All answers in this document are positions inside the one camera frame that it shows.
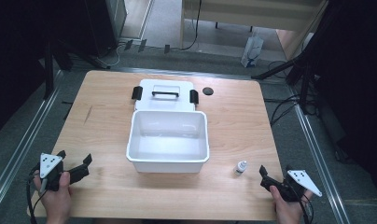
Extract dark cabinet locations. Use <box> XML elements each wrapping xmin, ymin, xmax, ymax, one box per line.
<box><xmin>83</xmin><ymin>0</ymin><xmax>129</xmax><ymax>58</ymax></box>

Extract white plastic storage box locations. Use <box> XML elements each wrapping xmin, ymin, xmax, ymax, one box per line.
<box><xmin>125</xmin><ymin>109</ymin><xmax>210</xmax><ymax>174</ymax></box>

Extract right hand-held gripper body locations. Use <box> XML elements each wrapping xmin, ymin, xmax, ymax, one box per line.
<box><xmin>279</xmin><ymin>169</ymin><xmax>324</xmax><ymax>203</ymax></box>

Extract white floor cable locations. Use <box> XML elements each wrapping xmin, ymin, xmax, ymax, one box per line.
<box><xmin>104</xmin><ymin>42</ymin><xmax>123</xmax><ymax>68</ymax></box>

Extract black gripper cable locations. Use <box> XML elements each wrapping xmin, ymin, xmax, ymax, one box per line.
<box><xmin>25</xmin><ymin>166</ymin><xmax>49</xmax><ymax>224</ymax></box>
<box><xmin>287</xmin><ymin>183</ymin><xmax>315</xmax><ymax>224</ymax></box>

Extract person's right hand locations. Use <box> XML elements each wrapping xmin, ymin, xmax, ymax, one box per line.
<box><xmin>269</xmin><ymin>185</ymin><xmax>314</xmax><ymax>224</ymax></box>

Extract black hanging cable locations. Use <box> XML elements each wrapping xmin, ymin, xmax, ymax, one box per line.
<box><xmin>178</xmin><ymin>0</ymin><xmax>203</xmax><ymax>51</ymax></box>

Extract black metal stand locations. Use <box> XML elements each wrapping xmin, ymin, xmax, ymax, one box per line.
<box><xmin>251</xmin><ymin>46</ymin><xmax>323</xmax><ymax>116</ymax></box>
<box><xmin>42</xmin><ymin>38</ymin><xmax>111</xmax><ymax>101</ymax></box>

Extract white paper bag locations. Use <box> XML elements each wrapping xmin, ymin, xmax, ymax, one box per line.
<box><xmin>240</xmin><ymin>35</ymin><xmax>265</xmax><ymax>68</ymax></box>

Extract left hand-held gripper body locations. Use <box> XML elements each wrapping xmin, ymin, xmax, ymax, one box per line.
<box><xmin>29</xmin><ymin>152</ymin><xmax>72</xmax><ymax>192</ymax></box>

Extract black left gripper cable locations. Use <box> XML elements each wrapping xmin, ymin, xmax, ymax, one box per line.
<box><xmin>25</xmin><ymin>166</ymin><xmax>49</xmax><ymax>224</ymax></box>

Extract small white bottle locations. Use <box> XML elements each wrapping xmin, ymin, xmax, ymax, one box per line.
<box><xmin>233</xmin><ymin>160</ymin><xmax>248</xmax><ymax>176</ymax></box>

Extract metal floor rail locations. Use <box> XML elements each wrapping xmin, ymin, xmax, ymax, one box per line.
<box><xmin>288</xmin><ymin>87</ymin><xmax>353</xmax><ymax>224</ymax></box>
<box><xmin>0</xmin><ymin>70</ymin><xmax>65</xmax><ymax>217</ymax></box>
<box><xmin>110</xmin><ymin>66</ymin><xmax>290</xmax><ymax>83</ymax></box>

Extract person's left hand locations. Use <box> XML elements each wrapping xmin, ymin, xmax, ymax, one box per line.
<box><xmin>33</xmin><ymin>171</ymin><xmax>74</xmax><ymax>224</ymax></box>

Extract white box lid black handle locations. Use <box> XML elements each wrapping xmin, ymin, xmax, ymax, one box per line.
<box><xmin>131</xmin><ymin>78</ymin><xmax>200</xmax><ymax>112</ymax></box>

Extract black floor cables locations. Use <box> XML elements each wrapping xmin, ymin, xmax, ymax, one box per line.
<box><xmin>263</xmin><ymin>60</ymin><xmax>319</xmax><ymax>127</ymax></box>

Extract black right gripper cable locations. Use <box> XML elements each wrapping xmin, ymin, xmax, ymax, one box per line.
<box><xmin>287</xmin><ymin>183</ymin><xmax>315</xmax><ymax>224</ymax></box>

